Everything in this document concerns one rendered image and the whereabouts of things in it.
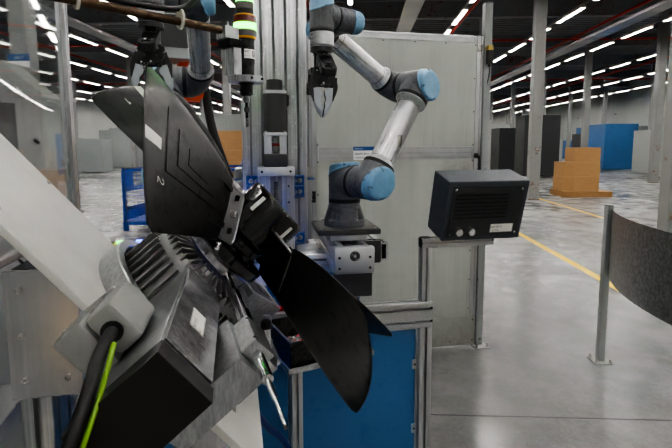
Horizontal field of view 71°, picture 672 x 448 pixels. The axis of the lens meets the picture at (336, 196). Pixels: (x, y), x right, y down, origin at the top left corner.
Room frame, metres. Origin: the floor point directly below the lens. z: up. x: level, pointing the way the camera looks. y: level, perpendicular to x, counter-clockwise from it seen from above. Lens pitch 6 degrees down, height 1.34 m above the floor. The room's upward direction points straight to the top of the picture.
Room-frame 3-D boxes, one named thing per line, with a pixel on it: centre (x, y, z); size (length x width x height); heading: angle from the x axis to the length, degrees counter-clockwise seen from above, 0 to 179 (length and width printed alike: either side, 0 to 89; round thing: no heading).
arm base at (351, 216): (1.73, -0.03, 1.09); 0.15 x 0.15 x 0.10
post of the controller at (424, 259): (1.40, -0.27, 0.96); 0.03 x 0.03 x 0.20; 12
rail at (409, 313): (1.31, 0.15, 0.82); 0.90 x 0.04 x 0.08; 102
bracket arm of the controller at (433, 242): (1.42, -0.37, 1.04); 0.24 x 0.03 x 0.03; 102
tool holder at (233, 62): (0.93, 0.18, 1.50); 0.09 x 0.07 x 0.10; 137
